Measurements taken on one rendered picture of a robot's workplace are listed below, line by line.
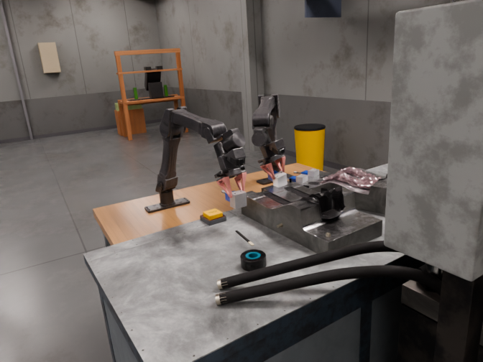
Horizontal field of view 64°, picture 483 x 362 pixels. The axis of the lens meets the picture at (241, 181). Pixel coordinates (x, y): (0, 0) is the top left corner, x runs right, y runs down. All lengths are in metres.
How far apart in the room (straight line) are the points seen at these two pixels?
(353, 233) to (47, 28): 9.32
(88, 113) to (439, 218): 9.74
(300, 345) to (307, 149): 3.71
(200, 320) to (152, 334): 0.12
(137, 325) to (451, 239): 0.74
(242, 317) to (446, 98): 0.68
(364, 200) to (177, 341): 0.97
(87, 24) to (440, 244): 9.86
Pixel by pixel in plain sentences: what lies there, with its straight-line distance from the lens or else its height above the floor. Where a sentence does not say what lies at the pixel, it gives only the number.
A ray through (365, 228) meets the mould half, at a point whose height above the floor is 0.86.
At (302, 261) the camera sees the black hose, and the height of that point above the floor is 0.88.
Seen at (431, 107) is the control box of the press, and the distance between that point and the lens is 0.65.
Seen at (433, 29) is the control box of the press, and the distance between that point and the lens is 0.65.
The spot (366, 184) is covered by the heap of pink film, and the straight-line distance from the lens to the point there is 1.67.
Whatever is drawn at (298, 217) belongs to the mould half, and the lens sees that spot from 1.31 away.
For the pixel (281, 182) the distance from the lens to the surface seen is 1.64.
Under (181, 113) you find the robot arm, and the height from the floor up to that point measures 1.23.
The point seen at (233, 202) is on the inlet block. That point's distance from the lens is 1.38.
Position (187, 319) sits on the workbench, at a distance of 1.04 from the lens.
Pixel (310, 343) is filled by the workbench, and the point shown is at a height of 0.64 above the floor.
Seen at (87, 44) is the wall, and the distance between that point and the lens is 10.17.
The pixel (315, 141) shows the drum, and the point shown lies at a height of 0.44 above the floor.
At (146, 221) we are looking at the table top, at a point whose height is 0.80.
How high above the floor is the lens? 1.41
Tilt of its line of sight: 17 degrees down
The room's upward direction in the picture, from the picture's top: 4 degrees counter-clockwise
